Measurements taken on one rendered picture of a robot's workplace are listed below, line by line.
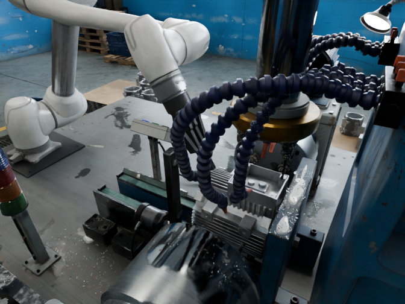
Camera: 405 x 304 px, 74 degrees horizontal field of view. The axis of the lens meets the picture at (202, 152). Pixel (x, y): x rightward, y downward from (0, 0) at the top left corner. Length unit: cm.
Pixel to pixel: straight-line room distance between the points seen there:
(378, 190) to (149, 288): 34
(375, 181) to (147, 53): 55
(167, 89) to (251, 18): 582
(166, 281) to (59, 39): 108
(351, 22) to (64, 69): 532
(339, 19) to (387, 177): 571
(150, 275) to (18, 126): 113
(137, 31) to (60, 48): 65
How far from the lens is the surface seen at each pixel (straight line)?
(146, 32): 73
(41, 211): 123
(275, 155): 87
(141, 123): 108
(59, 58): 136
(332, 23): 608
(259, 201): 64
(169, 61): 72
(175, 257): 48
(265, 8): 51
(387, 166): 39
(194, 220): 73
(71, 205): 120
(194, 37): 82
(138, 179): 105
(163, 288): 45
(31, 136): 149
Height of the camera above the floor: 155
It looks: 33 degrees down
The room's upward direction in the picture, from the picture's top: straight up
